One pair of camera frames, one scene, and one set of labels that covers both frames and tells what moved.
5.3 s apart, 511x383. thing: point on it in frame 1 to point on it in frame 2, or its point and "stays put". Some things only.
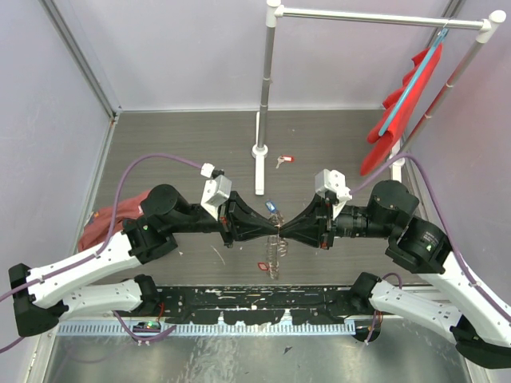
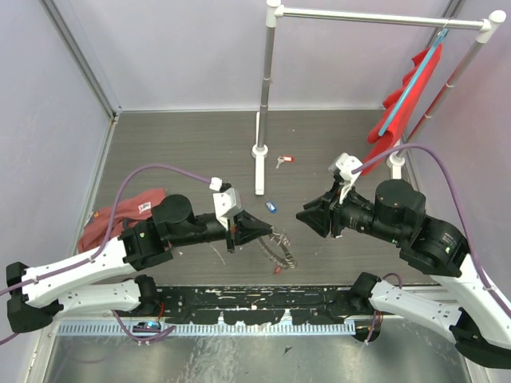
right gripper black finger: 310,235 to 318,219
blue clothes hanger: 443,34 stays put
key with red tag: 284,159 stays put
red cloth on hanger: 379,155 stays put
